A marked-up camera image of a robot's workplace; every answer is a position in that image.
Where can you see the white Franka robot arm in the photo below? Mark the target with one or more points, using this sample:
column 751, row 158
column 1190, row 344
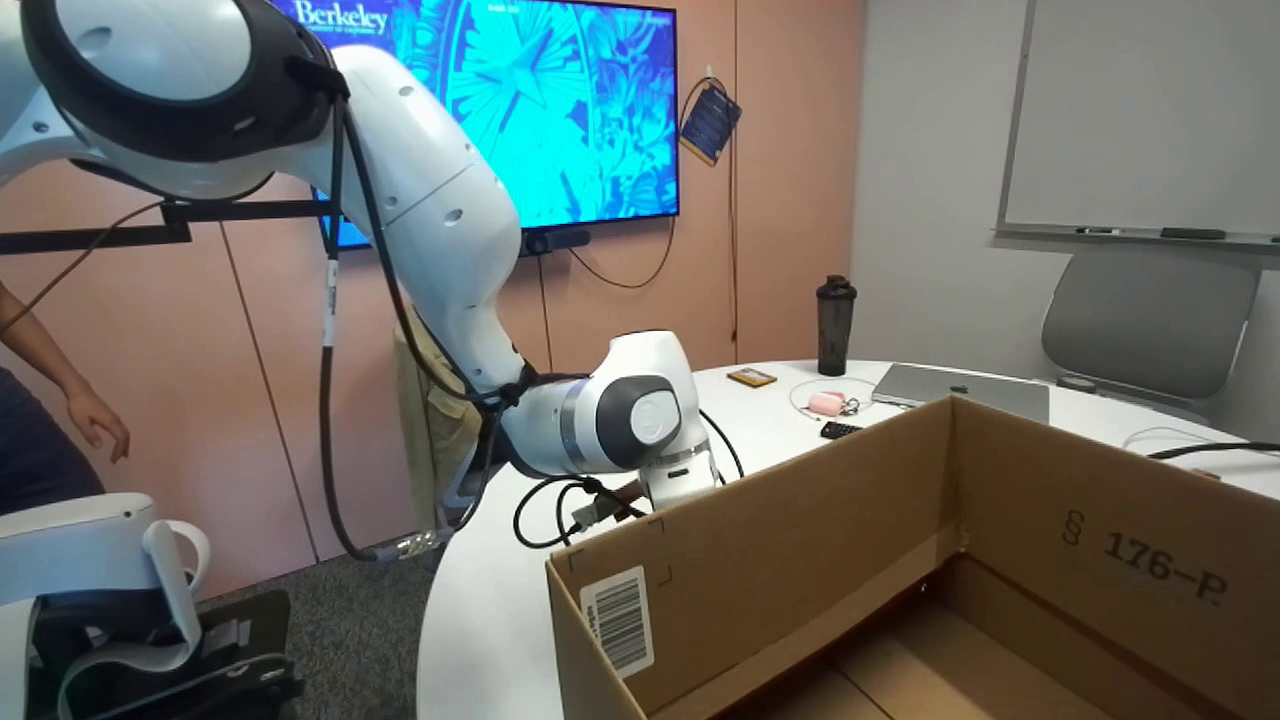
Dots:
column 425, row 201

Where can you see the pink computer mouse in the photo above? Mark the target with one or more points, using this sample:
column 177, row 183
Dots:
column 833, row 400

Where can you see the black camera boom bar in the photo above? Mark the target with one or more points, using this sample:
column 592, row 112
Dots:
column 132, row 227

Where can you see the black remote control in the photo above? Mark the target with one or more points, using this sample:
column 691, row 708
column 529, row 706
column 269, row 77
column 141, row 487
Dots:
column 840, row 430

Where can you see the black drink bottle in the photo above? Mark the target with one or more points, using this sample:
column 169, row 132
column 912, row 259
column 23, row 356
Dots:
column 838, row 327

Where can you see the wall television with blue picture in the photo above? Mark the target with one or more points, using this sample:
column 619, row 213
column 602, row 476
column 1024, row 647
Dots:
column 586, row 107

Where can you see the person's bare hand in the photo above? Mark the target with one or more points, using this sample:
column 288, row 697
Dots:
column 102, row 425

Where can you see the white curved plastic housing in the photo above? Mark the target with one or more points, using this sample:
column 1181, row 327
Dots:
column 67, row 532

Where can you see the brown cardboard box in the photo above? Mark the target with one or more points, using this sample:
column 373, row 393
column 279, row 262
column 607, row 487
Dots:
column 827, row 560

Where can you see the small brown flat item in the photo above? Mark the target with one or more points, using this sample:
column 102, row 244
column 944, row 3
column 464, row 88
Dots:
column 755, row 378

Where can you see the person's bare forearm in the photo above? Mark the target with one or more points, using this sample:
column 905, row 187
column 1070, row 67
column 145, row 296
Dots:
column 34, row 342

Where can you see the black whiteboard eraser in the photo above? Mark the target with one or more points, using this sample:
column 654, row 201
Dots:
column 1190, row 234

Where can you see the dark blue wall panel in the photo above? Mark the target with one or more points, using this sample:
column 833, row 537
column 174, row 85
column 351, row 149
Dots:
column 710, row 123

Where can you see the white wall whiteboard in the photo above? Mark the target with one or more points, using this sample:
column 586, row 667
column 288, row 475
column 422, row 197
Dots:
column 1146, row 107

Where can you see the silver closed laptop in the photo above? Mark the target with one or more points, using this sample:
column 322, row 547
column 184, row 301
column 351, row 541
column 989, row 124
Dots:
column 963, row 384

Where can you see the person in dark clothes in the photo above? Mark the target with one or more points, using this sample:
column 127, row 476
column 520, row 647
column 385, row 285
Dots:
column 34, row 455

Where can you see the grey office chair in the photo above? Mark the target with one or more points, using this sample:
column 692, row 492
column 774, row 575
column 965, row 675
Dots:
column 1151, row 321

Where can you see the black equipment cart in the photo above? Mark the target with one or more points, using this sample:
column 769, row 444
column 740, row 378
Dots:
column 241, row 653

